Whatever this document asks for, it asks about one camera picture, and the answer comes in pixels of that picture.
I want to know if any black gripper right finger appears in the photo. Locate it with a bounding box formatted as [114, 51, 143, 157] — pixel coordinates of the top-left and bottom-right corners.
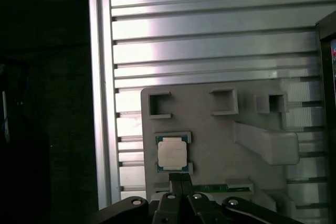
[181, 173, 302, 224]

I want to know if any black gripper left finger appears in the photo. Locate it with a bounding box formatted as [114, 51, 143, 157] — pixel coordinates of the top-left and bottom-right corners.
[98, 173, 184, 224]

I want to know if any silver CPU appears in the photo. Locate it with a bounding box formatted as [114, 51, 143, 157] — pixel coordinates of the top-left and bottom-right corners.
[156, 134, 190, 174]

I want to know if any green RAM stick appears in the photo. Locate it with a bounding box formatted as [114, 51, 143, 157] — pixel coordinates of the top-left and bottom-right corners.
[193, 183, 229, 192]

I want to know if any grey parts rack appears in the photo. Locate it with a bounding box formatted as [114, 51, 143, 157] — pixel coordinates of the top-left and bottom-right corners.
[140, 83, 300, 224]

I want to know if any black PC case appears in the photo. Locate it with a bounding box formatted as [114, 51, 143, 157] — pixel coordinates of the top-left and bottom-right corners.
[313, 10, 336, 224]

